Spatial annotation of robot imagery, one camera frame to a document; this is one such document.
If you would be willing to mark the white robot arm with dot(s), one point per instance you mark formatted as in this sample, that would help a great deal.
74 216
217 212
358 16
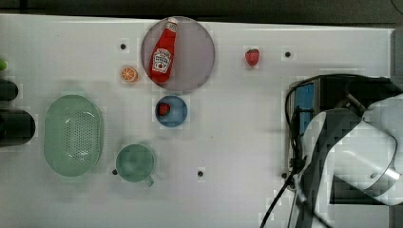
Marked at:
363 151

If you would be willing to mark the blue bowl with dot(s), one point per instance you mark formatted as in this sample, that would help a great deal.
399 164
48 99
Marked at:
177 114

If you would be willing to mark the red plush strawberry in bowl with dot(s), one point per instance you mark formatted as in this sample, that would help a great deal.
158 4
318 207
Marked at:
163 109

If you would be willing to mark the grey round plate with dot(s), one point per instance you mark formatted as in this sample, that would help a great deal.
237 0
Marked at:
194 57

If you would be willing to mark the red ketchup bottle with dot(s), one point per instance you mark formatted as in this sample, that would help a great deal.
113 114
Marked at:
163 53

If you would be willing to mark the red plush strawberry on table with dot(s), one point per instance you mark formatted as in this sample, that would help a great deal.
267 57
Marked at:
252 57

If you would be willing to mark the orange slice toy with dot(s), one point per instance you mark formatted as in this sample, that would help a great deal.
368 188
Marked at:
129 74

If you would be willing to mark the green measuring cup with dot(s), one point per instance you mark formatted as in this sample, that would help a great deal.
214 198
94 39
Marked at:
136 163

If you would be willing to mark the green perforated colander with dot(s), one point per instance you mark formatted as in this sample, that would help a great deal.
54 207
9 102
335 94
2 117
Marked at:
73 135

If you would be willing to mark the small black bowl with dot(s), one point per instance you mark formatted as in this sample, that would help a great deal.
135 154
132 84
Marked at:
8 90

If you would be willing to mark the lime green cup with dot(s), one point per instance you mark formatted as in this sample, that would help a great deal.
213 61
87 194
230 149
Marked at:
3 65

